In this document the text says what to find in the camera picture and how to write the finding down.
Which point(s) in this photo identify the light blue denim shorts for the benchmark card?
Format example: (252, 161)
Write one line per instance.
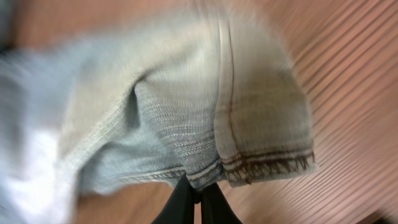
(208, 97)

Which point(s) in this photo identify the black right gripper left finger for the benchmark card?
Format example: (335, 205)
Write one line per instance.
(180, 206)

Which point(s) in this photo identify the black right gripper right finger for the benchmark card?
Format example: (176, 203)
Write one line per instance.
(215, 208)

